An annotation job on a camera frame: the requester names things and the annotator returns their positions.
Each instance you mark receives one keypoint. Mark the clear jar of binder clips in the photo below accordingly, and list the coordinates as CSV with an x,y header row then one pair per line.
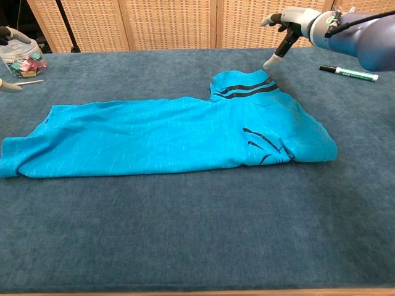
x,y
24,61

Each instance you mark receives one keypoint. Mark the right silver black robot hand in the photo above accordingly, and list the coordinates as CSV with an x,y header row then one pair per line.
x,y
296,20

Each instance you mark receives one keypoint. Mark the blue Carolina Panthers T-shirt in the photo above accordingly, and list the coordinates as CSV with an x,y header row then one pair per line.
x,y
154,138

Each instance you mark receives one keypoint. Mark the black tripod stand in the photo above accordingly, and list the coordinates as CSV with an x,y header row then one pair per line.
x,y
65,21

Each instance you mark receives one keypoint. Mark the white marker with black cap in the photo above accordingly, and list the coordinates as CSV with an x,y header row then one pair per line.
x,y
351,74

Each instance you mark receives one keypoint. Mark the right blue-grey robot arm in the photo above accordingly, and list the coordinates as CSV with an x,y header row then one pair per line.
x,y
370,43

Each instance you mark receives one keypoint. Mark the blue carpet table cover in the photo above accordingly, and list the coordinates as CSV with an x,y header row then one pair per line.
x,y
185,231

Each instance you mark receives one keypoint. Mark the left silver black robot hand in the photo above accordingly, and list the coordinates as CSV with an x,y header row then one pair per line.
x,y
15,34

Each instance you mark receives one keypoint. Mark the wicker folding screen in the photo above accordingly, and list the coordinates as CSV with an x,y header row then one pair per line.
x,y
169,21

